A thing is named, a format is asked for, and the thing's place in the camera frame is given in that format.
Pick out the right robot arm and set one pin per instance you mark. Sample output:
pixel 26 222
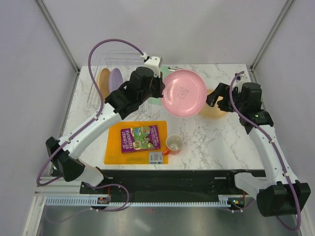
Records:
pixel 281 192

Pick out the orange-yellow plate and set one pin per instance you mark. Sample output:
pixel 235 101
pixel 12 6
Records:
pixel 212 112

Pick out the orange cutting mat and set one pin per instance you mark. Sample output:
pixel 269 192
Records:
pixel 113 154

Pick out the green clipboard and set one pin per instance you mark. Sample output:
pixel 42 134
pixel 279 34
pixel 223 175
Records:
pixel 166 70

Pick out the pink plate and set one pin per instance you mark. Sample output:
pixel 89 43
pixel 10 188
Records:
pixel 185 93

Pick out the tan plate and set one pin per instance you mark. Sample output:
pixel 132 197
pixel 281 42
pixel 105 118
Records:
pixel 102 82

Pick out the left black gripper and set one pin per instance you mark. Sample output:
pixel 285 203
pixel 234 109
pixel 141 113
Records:
pixel 161 85

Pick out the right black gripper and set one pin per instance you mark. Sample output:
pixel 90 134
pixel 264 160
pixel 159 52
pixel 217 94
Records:
pixel 222 90

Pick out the small grey card box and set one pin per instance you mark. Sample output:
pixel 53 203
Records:
pixel 155 157

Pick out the white slotted cable duct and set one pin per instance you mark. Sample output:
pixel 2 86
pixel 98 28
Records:
pixel 99 201

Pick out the clear wire dish rack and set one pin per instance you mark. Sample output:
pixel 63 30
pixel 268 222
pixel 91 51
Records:
pixel 125 61

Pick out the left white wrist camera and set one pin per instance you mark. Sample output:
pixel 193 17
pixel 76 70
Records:
pixel 154 63

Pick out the purple plate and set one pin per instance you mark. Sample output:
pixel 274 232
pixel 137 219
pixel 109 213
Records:
pixel 115 80

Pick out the purple treehouse book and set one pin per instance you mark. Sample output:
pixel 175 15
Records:
pixel 140 138

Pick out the orange mug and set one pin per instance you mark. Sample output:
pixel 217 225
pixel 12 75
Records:
pixel 174 144

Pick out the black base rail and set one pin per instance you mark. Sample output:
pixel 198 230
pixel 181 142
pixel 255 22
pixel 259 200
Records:
pixel 167 184

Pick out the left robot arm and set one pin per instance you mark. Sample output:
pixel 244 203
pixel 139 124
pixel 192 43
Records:
pixel 145 82

